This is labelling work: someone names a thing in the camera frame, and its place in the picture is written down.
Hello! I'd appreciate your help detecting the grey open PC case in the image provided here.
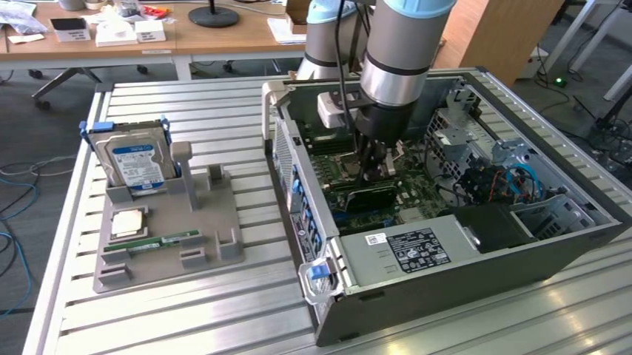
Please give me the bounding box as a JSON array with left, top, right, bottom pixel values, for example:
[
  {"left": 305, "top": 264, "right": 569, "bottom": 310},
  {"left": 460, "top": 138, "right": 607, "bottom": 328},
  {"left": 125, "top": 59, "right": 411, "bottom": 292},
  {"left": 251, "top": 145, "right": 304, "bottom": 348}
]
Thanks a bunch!
[{"left": 259, "top": 66, "right": 623, "bottom": 348}]

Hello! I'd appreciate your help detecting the grey power supply unit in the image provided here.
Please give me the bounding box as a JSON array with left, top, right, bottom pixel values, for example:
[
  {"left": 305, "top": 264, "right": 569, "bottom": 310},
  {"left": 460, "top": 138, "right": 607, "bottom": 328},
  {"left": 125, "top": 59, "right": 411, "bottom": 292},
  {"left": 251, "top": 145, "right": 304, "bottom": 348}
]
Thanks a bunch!
[{"left": 337, "top": 214, "right": 483, "bottom": 288}]

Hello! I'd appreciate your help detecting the stack of white papers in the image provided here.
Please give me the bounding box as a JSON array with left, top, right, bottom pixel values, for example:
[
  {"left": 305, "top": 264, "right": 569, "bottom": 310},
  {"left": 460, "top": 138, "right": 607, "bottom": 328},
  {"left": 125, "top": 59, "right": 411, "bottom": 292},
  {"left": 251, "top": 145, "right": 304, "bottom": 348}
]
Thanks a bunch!
[{"left": 267, "top": 16, "right": 308, "bottom": 46}]

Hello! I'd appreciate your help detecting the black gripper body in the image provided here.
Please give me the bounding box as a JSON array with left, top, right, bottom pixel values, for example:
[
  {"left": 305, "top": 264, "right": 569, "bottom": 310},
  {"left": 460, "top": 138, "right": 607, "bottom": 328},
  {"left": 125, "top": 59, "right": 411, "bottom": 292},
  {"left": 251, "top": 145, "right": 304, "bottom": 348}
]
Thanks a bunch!
[{"left": 353, "top": 101, "right": 415, "bottom": 146}]

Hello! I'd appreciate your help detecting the white table frame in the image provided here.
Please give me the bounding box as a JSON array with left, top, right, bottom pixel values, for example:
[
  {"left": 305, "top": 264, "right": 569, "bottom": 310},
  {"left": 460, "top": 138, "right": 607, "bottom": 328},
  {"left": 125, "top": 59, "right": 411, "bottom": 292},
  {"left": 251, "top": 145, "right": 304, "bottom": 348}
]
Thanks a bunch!
[{"left": 539, "top": 0, "right": 632, "bottom": 101}]

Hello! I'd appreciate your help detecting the green RAM stick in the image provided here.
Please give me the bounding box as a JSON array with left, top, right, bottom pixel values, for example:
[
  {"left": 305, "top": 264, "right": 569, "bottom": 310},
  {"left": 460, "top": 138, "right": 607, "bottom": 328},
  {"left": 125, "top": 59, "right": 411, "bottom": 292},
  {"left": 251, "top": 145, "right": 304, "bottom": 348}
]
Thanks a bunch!
[{"left": 106, "top": 229, "right": 202, "bottom": 251}]

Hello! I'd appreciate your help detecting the silver CPU chip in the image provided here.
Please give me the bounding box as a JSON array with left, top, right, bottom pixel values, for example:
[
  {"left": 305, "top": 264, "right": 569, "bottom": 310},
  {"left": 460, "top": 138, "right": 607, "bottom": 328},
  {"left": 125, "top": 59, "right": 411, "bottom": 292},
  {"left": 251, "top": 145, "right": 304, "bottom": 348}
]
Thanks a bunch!
[{"left": 108, "top": 211, "right": 146, "bottom": 237}]

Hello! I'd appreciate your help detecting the black graphics card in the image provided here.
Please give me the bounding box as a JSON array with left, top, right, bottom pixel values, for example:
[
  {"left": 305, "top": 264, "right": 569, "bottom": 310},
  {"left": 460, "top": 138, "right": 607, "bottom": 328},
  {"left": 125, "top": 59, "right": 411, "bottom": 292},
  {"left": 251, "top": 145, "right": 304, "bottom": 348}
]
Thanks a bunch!
[{"left": 344, "top": 186, "right": 396, "bottom": 214}]

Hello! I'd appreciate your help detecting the grey parts rack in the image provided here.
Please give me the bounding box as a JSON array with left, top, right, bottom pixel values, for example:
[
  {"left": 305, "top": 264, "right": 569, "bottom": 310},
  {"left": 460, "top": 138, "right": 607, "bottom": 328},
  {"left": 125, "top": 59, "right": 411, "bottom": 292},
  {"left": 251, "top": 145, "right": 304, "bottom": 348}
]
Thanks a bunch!
[{"left": 92, "top": 140, "right": 248, "bottom": 295}]

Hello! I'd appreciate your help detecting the red packet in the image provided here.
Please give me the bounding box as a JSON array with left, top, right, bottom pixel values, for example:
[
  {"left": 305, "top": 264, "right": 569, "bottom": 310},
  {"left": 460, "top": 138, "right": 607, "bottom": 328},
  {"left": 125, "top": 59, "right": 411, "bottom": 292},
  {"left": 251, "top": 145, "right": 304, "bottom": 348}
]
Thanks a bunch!
[{"left": 141, "top": 4, "right": 172, "bottom": 21}]

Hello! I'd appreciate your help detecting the green motherboard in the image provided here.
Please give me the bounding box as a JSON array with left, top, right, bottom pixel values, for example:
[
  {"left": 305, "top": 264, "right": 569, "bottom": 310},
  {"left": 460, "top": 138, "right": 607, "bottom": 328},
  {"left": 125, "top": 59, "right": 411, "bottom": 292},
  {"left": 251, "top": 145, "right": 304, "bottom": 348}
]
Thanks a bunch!
[{"left": 297, "top": 125, "right": 444, "bottom": 237}]

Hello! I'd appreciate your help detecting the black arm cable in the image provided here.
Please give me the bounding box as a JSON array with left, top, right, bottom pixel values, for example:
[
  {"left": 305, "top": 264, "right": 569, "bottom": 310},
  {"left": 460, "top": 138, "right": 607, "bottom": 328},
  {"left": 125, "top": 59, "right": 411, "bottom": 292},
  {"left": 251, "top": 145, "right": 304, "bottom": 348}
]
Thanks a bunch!
[{"left": 335, "top": 0, "right": 352, "bottom": 123}]

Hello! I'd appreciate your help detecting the hard disk with blue caddy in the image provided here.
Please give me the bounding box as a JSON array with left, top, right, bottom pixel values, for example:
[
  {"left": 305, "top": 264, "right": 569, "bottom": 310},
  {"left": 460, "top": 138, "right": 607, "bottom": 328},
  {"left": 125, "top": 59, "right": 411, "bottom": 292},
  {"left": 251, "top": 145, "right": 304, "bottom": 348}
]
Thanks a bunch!
[{"left": 77, "top": 115, "right": 180, "bottom": 195}]

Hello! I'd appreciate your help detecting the wooden desk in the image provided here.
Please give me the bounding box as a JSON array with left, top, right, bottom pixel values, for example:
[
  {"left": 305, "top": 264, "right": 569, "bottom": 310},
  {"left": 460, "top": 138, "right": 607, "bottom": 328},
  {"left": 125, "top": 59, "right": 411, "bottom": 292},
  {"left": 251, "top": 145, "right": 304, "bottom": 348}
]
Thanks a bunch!
[{"left": 0, "top": 0, "right": 444, "bottom": 108}]

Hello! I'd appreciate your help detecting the long expansion slot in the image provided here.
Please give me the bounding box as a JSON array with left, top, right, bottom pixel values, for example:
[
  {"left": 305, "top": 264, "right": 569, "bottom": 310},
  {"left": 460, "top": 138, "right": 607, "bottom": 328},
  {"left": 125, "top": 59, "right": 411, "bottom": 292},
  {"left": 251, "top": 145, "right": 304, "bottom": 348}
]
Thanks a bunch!
[{"left": 332, "top": 209, "right": 380, "bottom": 221}]

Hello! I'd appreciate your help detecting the small white cardboard box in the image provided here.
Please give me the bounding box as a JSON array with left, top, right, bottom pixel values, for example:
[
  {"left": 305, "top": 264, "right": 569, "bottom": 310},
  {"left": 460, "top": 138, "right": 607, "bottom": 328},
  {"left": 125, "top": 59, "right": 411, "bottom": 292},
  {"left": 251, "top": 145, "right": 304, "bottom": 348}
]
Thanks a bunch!
[{"left": 134, "top": 19, "right": 166, "bottom": 44}]

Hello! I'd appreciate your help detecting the large white cardboard box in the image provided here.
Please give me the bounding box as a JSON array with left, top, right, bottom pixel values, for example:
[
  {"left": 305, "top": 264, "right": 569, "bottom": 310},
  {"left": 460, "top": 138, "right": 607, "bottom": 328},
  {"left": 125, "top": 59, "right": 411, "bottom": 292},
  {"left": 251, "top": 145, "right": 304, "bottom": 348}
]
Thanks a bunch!
[{"left": 93, "top": 21, "right": 138, "bottom": 48}]

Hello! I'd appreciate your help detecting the CPU socket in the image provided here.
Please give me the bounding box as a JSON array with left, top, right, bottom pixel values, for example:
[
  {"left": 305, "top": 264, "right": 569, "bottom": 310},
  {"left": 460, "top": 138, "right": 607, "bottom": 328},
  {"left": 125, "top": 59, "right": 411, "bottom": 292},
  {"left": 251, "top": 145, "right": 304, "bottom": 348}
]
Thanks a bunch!
[{"left": 335, "top": 152, "right": 364, "bottom": 180}]

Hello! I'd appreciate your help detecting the wooden cabinet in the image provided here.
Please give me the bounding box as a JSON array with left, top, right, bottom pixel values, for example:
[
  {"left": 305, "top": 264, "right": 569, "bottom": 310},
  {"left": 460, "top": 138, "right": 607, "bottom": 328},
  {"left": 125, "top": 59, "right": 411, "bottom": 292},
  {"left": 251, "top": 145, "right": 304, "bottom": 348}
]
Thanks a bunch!
[{"left": 432, "top": 0, "right": 565, "bottom": 87}]

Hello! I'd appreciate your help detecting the silver drive cage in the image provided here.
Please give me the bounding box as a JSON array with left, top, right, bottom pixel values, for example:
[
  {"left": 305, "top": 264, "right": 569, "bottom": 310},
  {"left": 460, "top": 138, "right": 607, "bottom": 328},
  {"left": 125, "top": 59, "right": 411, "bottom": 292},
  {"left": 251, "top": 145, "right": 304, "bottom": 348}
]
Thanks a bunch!
[{"left": 422, "top": 73, "right": 502, "bottom": 178}]

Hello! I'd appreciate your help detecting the light blue disk wire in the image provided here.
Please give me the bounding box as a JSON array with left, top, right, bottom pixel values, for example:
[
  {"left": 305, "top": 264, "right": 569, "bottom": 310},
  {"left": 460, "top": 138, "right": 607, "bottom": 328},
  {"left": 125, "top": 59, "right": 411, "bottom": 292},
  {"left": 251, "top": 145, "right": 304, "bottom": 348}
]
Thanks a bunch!
[{"left": 506, "top": 162, "right": 545, "bottom": 203}]

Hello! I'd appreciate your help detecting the black round lamp base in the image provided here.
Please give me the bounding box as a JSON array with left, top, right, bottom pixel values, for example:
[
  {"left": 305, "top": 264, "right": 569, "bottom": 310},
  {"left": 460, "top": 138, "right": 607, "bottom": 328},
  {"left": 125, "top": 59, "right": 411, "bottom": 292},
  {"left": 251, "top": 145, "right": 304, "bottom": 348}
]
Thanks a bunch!
[{"left": 186, "top": 0, "right": 241, "bottom": 29}]

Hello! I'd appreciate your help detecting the blue case release latch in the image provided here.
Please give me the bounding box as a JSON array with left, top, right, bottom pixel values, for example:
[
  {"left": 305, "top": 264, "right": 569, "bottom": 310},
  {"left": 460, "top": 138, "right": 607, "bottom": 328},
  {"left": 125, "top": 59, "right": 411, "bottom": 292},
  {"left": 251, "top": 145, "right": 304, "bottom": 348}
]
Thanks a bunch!
[{"left": 304, "top": 258, "right": 331, "bottom": 284}]

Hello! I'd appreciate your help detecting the black fan shroud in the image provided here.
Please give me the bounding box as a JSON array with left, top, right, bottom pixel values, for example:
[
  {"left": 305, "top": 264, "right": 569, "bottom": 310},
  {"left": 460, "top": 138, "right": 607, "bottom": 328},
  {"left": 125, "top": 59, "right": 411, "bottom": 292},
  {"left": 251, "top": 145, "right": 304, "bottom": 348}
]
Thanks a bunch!
[{"left": 451, "top": 204, "right": 539, "bottom": 254}]

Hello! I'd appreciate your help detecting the clear plastic bag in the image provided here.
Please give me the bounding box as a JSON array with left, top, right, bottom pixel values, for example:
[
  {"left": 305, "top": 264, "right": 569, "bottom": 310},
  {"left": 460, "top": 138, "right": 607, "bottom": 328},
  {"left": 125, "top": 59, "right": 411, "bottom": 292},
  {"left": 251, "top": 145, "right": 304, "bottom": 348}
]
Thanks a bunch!
[{"left": 0, "top": 1, "right": 49, "bottom": 35}]

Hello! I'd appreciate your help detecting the silver disk bay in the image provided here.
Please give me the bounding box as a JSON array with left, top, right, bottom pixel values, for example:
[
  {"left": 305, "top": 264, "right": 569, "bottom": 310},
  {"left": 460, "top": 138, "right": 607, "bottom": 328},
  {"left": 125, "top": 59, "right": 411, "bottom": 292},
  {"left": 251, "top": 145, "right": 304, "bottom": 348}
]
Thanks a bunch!
[{"left": 507, "top": 194, "right": 595, "bottom": 241}]

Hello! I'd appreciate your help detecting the black tripod stand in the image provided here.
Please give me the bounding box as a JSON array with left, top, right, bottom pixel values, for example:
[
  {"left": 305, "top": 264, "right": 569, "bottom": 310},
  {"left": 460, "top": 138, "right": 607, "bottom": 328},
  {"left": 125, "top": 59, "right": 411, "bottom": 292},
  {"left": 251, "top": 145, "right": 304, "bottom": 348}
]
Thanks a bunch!
[{"left": 574, "top": 62, "right": 632, "bottom": 167}]

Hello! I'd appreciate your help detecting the beige paper note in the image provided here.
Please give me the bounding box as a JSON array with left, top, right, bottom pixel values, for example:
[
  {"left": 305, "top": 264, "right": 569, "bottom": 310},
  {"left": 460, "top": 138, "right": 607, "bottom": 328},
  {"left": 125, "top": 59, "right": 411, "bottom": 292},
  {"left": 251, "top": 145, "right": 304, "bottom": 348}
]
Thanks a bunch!
[{"left": 5, "top": 33, "right": 46, "bottom": 45}]

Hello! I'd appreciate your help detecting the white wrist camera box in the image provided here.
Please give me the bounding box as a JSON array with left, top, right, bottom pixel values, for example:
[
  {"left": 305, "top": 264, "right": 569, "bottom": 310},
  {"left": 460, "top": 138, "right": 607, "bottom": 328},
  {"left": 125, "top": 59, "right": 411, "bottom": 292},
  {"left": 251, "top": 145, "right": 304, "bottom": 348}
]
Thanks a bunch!
[{"left": 316, "top": 92, "right": 359, "bottom": 129}]

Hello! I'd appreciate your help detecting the white box with black top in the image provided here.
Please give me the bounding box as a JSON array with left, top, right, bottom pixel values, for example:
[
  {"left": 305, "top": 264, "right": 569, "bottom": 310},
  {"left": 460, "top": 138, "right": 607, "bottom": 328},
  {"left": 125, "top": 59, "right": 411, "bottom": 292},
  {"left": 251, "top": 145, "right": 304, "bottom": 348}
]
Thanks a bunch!
[{"left": 49, "top": 17, "right": 92, "bottom": 43}]

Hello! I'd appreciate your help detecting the white box with red dot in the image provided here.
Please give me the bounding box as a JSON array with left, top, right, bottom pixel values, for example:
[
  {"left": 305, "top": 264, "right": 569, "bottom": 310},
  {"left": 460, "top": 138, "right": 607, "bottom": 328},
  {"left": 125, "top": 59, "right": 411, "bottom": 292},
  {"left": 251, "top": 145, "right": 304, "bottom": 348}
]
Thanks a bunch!
[{"left": 524, "top": 46, "right": 551, "bottom": 81}]

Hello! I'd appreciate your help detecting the brown cardboard box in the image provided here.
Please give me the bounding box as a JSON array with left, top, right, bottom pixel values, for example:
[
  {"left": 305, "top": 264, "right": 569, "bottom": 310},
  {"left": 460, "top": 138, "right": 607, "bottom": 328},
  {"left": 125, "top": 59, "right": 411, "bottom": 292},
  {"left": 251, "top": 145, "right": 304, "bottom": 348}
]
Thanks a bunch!
[{"left": 284, "top": 0, "right": 309, "bottom": 36}]

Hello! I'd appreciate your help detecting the white floor cable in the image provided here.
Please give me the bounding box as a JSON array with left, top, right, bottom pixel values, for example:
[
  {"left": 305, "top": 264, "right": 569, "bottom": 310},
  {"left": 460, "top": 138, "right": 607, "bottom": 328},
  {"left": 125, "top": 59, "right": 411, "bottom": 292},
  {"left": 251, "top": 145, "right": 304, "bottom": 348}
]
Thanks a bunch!
[{"left": 0, "top": 155, "right": 77, "bottom": 178}]

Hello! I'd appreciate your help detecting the blue floor cable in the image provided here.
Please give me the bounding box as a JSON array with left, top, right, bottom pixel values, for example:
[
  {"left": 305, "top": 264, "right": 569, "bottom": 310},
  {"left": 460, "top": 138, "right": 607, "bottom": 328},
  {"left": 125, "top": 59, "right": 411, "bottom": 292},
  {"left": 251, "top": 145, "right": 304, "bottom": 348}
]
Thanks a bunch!
[{"left": 0, "top": 177, "right": 39, "bottom": 319}]

